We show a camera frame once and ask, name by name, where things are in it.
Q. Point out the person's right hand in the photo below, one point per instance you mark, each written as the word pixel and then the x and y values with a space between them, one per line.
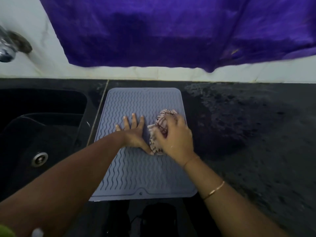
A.
pixel 176 140

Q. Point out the person's left hand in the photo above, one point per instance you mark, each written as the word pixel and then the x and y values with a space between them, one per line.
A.
pixel 134 138

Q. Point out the person's right thumb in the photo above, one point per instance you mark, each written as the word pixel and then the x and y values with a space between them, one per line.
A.
pixel 160 141

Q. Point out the person's left middle finger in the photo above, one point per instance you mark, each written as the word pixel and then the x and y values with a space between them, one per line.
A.
pixel 134 121

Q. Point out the person's left little finger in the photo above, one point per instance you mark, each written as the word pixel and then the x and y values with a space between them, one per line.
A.
pixel 119 128

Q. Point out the person's left thumb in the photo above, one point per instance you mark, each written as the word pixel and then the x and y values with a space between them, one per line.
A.
pixel 147 148

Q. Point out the white checked wiping cloth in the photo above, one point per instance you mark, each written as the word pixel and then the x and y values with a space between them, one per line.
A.
pixel 158 125

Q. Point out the grey ribbed silicone drying mat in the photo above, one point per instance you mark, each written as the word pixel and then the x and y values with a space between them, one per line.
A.
pixel 138 175

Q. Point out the person's right forearm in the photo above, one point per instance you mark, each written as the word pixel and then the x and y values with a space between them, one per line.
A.
pixel 229 204

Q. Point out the person's left forearm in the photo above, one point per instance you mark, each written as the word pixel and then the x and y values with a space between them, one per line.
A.
pixel 66 180

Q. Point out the thin wrist thread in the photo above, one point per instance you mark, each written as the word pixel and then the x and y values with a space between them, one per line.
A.
pixel 191 161

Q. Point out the gold bangle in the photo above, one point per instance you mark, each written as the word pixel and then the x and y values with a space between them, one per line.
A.
pixel 214 190

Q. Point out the black kitchen sink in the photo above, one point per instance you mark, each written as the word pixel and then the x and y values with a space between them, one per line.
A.
pixel 37 120

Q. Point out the metal sink drain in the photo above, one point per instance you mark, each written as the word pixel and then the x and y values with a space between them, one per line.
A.
pixel 39 159

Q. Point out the purple hanging cloth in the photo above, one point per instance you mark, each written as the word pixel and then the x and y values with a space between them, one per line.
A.
pixel 172 32

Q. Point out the green clothing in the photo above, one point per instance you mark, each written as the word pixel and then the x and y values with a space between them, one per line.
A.
pixel 6 232

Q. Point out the chrome wall faucet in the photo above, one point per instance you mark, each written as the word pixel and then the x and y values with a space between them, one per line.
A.
pixel 11 45

